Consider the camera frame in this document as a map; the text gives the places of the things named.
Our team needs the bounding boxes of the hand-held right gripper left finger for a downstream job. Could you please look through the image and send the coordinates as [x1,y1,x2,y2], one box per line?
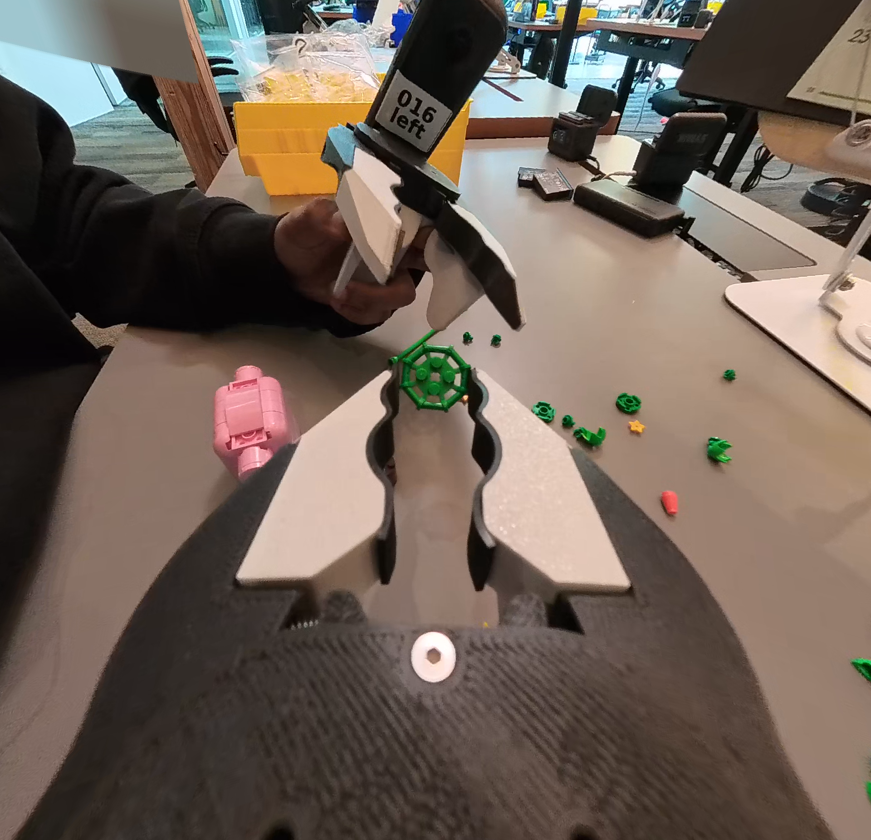
[235,369,400,606]

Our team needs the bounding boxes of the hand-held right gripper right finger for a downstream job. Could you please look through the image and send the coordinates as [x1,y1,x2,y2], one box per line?
[468,368,634,610]

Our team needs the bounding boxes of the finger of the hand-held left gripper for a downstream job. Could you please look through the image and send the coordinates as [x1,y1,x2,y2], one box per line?
[425,200,528,331]
[332,147,409,298]

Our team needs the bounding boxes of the green toy bar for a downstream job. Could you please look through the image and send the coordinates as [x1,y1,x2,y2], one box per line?
[388,330,436,370]

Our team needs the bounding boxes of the green web toy piece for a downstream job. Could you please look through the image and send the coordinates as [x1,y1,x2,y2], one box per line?
[399,342,472,413]

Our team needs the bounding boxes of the person's left forearm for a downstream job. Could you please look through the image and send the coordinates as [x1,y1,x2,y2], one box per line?
[61,163,382,341]

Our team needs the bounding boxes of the person's left hand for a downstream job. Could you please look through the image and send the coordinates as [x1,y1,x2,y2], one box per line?
[274,195,436,325]

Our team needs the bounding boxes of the yellow plastic bin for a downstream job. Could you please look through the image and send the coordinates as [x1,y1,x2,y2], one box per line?
[233,98,472,196]

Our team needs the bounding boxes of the pink flat piece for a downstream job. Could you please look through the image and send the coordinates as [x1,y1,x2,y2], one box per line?
[213,366,300,482]

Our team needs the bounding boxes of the clear plastic bags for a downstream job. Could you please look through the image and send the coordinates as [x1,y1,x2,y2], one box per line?
[238,20,392,104]

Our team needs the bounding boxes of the black charging case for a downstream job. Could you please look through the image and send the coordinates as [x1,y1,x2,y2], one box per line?
[548,85,619,162]

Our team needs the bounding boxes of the black power bank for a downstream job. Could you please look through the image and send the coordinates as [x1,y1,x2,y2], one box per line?
[573,179,687,239]

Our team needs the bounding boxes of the black charging dock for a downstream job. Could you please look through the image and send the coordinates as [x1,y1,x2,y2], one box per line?
[631,112,728,195]

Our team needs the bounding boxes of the white desk stand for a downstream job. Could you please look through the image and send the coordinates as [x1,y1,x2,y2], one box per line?
[723,119,871,412]

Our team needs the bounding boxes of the person in black jacket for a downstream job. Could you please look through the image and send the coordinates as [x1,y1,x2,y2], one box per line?
[0,74,127,657]

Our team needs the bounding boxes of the black sandal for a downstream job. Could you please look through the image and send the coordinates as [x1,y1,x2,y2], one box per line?
[799,176,871,216]

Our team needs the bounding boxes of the paper calendar sheet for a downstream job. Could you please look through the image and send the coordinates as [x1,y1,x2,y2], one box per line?
[786,3,871,116]

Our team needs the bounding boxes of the wooden post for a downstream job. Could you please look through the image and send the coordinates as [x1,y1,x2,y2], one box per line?
[153,0,235,191]

